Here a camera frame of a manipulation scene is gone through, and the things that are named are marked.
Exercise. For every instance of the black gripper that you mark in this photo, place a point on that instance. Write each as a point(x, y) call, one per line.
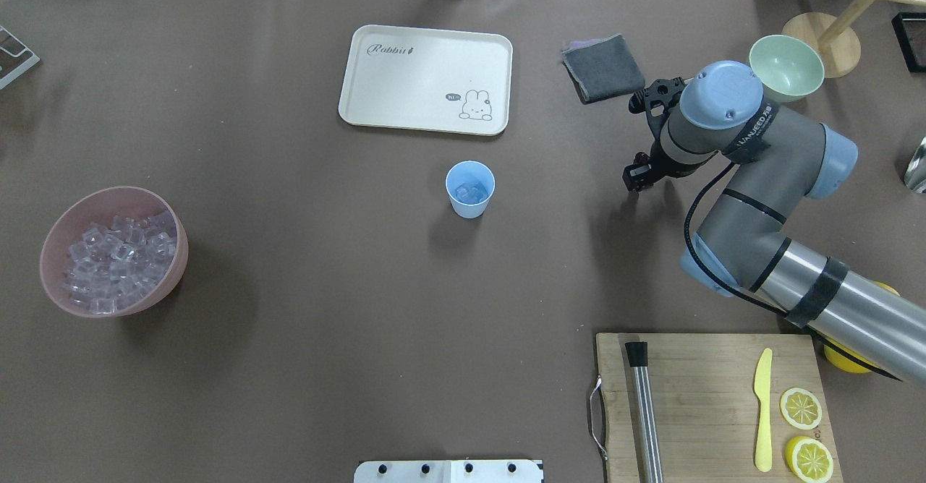
point(657, 163)

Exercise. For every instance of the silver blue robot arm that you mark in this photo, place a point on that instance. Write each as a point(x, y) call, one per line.
point(781, 157)

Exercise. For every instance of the light blue plastic cup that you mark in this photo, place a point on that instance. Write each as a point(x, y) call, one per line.
point(470, 184)

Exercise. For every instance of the wooden cup tree stand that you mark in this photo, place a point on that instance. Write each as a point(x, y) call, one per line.
point(833, 38)

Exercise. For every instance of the pink bowl of ice cubes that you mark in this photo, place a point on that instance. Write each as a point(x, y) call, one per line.
point(114, 253)

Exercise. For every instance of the folded grey cloth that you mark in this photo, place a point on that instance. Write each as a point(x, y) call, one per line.
point(602, 68)

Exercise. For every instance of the mint green bowl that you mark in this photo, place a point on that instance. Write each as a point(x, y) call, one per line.
point(788, 68)

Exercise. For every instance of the cream rabbit serving tray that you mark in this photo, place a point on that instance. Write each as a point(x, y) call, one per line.
point(403, 77)

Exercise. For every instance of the wooden cutting board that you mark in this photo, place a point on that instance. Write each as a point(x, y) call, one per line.
point(705, 407)

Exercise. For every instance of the yellow plastic knife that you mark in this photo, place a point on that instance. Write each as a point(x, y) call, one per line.
point(763, 453)

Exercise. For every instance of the steel muddler black tip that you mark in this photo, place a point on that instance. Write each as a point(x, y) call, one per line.
point(646, 426)

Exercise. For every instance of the yellow lemon far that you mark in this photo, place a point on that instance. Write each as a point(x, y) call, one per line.
point(887, 288)

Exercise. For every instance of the yellow lemon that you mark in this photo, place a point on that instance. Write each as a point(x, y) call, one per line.
point(844, 358)
point(887, 288)

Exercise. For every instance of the yellow lemon near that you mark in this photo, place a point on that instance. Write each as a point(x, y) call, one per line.
point(844, 358)

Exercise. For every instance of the silver metal scoop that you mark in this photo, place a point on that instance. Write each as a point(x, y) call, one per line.
point(915, 177)

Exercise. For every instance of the lemon slice upper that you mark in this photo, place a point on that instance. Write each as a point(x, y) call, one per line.
point(801, 408)

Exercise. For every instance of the lemon slice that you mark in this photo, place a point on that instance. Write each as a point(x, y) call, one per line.
point(801, 408)
point(809, 459)

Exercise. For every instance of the lemon slice lower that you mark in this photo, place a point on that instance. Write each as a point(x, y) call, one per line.
point(809, 459)

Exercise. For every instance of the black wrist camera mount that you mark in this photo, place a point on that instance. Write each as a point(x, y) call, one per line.
point(656, 101)

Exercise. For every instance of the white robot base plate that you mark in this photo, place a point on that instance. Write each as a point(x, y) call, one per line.
point(459, 470)

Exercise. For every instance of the white wire cup rack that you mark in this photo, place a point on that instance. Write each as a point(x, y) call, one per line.
point(16, 58)

